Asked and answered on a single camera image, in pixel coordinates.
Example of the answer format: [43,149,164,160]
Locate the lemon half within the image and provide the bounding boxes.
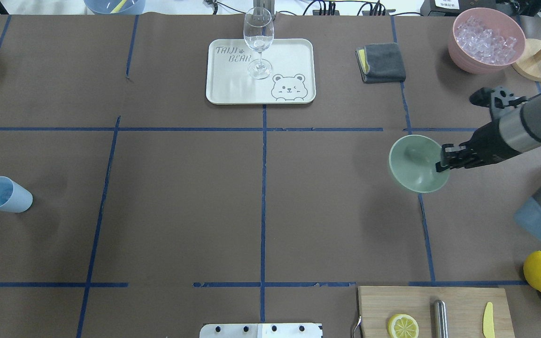
[386,313,419,338]

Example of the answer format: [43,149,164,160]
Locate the blue bowl with fork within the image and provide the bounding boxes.
[83,0,146,15]

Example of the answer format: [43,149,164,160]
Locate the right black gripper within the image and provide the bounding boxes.
[435,121,510,172]

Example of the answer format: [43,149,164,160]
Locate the cream bear tray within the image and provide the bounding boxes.
[206,38,317,105]

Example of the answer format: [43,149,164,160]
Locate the pink bowl of ice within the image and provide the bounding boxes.
[448,7,526,74]

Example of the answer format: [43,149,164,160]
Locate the wooden stand with carton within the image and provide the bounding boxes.
[511,23,541,83]

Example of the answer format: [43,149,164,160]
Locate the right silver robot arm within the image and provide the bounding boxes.
[434,86,541,242]

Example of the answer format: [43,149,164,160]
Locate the light blue cup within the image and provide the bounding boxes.
[0,176,33,213]

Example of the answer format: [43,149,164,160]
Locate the yellow plastic knife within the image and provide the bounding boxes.
[482,301,495,338]

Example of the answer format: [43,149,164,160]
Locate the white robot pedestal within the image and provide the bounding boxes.
[199,323,324,338]

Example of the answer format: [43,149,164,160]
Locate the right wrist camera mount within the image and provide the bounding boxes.
[469,86,529,121]

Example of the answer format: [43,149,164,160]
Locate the grey folded cloth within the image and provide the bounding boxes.
[355,43,406,84]

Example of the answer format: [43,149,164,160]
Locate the clear wine glass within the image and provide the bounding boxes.
[243,7,275,80]

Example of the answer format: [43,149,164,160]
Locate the wooden cutting board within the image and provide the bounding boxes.
[358,286,515,338]

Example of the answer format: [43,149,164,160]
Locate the green bowl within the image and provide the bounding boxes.
[388,135,449,194]

